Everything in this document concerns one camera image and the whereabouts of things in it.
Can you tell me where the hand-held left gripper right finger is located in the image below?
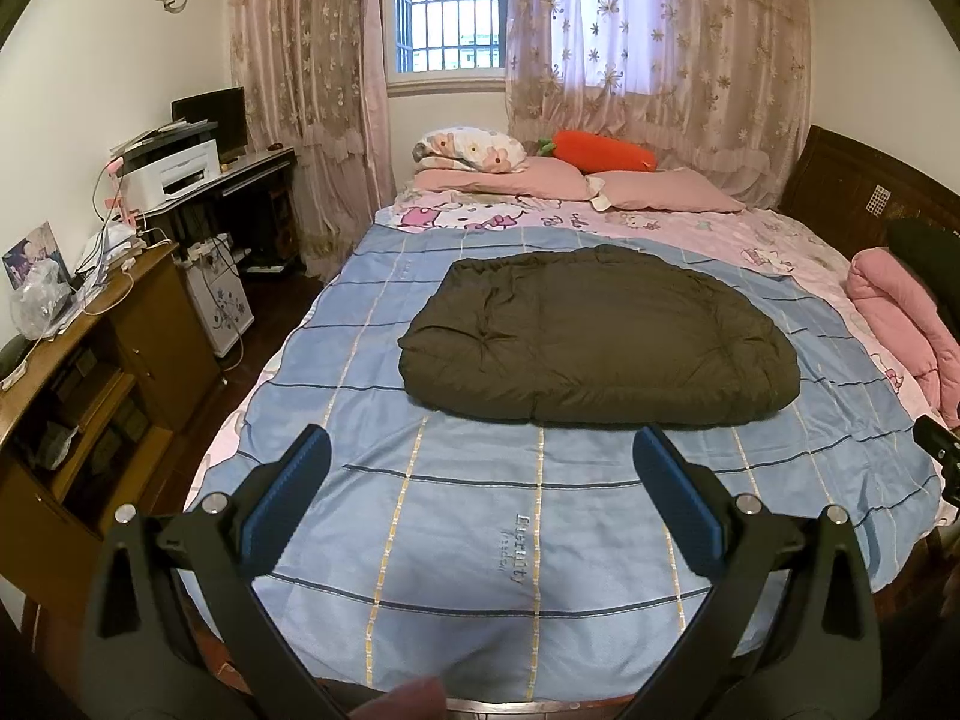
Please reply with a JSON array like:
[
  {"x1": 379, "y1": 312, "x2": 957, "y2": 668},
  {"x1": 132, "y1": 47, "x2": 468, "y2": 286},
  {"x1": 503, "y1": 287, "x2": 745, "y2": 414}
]
[{"x1": 632, "y1": 422, "x2": 884, "y2": 720}]

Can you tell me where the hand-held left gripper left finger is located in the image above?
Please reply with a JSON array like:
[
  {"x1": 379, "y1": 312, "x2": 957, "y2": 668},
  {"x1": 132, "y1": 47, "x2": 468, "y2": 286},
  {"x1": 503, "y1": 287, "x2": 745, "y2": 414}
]
[{"x1": 81, "y1": 424, "x2": 353, "y2": 720}]

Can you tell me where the olive hooded puffer jacket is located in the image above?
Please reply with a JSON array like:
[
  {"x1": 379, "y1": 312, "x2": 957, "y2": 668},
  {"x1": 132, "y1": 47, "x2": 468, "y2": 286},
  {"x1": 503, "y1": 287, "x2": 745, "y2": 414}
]
[{"x1": 397, "y1": 244, "x2": 800, "y2": 432}]

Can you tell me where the person's left hand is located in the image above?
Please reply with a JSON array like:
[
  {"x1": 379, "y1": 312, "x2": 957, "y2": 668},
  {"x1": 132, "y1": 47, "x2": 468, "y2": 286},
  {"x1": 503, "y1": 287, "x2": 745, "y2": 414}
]
[{"x1": 349, "y1": 677, "x2": 451, "y2": 720}]

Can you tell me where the folded pink quilt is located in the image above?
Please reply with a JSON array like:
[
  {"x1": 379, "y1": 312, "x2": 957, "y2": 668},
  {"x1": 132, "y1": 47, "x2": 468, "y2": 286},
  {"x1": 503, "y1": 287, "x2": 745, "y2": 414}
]
[{"x1": 847, "y1": 247, "x2": 960, "y2": 410}]

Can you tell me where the blue checked bedspread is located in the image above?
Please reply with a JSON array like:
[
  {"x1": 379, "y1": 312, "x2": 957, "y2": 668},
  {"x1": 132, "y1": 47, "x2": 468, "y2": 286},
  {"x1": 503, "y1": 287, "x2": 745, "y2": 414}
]
[{"x1": 184, "y1": 225, "x2": 942, "y2": 706}]

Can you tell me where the white floral small cabinet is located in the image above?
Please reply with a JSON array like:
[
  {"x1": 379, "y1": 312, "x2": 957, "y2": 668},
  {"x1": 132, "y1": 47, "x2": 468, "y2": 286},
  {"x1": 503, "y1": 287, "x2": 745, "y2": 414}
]
[{"x1": 180, "y1": 236, "x2": 256, "y2": 359}]

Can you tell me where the brown wooden cabinet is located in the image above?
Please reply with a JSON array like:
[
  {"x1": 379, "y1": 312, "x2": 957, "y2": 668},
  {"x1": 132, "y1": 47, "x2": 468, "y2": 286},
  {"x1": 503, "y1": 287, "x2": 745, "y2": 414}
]
[{"x1": 0, "y1": 240, "x2": 226, "y2": 601}]

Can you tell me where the dark wooden headboard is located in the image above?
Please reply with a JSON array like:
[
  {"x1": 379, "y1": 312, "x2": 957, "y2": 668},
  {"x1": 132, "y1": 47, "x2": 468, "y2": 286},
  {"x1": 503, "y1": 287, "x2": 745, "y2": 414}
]
[{"x1": 776, "y1": 125, "x2": 960, "y2": 256}]

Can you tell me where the white appliance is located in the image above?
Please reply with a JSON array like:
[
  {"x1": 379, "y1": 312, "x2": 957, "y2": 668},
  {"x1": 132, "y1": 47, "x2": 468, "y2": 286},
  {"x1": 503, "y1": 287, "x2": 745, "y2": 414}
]
[{"x1": 79, "y1": 229, "x2": 147, "y2": 271}]

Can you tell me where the pink pillow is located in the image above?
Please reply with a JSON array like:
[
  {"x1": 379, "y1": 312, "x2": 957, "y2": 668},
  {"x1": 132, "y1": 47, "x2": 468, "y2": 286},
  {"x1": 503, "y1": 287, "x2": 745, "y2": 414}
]
[
  {"x1": 589, "y1": 169, "x2": 747, "y2": 212},
  {"x1": 412, "y1": 157, "x2": 593, "y2": 202}
]

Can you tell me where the clear plastic bag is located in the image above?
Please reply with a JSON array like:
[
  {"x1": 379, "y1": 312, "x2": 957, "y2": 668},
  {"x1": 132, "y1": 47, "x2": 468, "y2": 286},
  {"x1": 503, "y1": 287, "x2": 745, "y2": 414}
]
[{"x1": 9, "y1": 259, "x2": 76, "y2": 342}]

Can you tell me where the dark computer desk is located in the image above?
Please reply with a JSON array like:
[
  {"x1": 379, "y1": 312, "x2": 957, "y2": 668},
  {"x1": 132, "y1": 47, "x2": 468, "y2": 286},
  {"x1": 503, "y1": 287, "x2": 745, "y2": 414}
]
[{"x1": 139, "y1": 146, "x2": 301, "y2": 278}]

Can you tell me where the white printer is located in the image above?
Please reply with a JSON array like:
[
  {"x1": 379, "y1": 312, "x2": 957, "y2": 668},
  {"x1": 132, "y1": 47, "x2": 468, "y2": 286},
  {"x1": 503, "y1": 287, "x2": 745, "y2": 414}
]
[{"x1": 112, "y1": 120, "x2": 224, "y2": 215}]

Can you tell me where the pink desk lamp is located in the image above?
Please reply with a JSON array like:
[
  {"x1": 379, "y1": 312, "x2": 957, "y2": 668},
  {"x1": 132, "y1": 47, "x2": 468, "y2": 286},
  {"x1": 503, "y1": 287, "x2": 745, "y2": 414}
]
[{"x1": 105, "y1": 157, "x2": 143, "y2": 226}]

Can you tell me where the orange carrot plush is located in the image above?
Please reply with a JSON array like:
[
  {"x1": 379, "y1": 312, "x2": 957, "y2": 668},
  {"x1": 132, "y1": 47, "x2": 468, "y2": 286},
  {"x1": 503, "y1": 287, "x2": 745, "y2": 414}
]
[{"x1": 536, "y1": 130, "x2": 659, "y2": 172}]

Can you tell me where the framed photo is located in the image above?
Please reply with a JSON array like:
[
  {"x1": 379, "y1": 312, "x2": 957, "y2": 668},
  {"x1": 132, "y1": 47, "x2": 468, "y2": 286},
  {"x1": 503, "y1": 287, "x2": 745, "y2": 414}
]
[{"x1": 1, "y1": 221, "x2": 72, "y2": 290}]

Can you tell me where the black computer monitor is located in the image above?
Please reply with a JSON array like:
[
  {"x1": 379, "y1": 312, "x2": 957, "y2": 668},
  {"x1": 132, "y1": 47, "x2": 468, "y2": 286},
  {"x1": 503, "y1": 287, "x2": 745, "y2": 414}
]
[{"x1": 171, "y1": 86, "x2": 248, "y2": 164}]

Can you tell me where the white floral pillow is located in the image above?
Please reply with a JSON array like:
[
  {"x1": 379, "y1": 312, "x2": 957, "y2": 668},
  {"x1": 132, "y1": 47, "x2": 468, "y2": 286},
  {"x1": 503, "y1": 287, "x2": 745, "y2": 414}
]
[{"x1": 411, "y1": 127, "x2": 527, "y2": 175}]

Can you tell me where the pink floral lace curtain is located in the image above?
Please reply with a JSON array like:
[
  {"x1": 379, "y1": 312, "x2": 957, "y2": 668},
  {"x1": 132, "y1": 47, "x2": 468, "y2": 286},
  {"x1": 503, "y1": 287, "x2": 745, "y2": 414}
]
[
  {"x1": 504, "y1": 0, "x2": 818, "y2": 211},
  {"x1": 225, "y1": 0, "x2": 395, "y2": 286}
]

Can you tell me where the barred window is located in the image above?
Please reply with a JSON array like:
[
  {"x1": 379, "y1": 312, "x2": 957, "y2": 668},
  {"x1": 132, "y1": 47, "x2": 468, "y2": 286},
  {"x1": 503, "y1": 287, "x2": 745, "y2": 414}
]
[{"x1": 382, "y1": 0, "x2": 515, "y2": 95}]

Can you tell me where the white cable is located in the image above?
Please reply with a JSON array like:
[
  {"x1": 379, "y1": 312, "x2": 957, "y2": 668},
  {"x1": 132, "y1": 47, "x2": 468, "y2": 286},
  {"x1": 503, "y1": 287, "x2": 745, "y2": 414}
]
[{"x1": 79, "y1": 240, "x2": 181, "y2": 316}]

